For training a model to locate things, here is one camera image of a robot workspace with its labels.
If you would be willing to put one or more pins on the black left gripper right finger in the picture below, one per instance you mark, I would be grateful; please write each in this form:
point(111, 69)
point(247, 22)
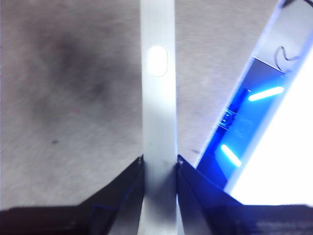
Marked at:
point(232, 220)

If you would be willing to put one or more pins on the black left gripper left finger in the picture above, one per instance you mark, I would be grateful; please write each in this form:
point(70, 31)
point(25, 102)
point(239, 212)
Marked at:
point(73, 220)

